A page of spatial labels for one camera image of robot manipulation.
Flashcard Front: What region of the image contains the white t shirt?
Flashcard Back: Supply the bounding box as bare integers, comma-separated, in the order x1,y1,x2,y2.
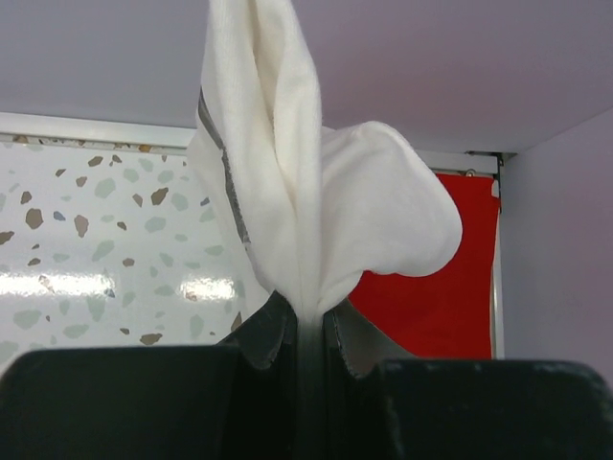
187,1,463,323

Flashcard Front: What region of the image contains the red folded t shirt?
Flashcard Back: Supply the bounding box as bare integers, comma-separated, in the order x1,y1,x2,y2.
350,174,500,359

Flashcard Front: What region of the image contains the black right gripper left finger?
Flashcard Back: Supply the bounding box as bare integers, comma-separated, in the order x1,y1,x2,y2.
1,294,297,459

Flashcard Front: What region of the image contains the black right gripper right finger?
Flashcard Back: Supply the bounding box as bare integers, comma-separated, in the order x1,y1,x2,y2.
324,309,612,459

